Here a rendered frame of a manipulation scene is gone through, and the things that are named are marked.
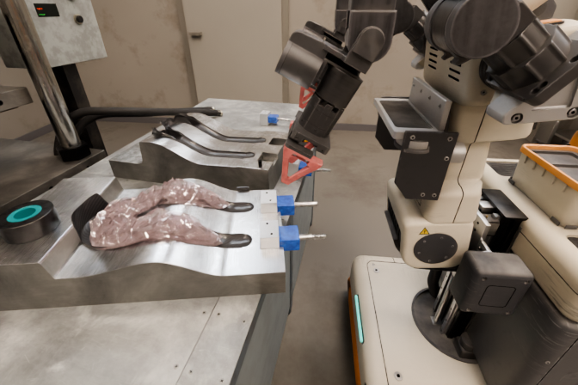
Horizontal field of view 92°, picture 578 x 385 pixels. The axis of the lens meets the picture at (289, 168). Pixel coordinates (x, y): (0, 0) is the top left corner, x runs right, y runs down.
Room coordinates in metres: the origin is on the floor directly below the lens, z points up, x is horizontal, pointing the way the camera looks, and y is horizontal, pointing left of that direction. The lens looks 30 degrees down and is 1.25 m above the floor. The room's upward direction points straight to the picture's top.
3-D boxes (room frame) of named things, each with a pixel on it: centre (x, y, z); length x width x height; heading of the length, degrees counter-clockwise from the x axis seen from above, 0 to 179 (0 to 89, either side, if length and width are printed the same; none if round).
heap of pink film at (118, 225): (0.45, 0.26, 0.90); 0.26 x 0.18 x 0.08; 94
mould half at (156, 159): (0.81, 0.27, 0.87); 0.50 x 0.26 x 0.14; 77
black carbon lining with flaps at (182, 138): (0.80, 0.26, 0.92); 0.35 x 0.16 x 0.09; 77
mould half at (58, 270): (0.45, 0.27, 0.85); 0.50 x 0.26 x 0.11; 94
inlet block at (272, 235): (0.42, -0.01, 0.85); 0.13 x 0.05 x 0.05; 94
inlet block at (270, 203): (0.53, 0.00, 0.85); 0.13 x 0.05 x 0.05; 94
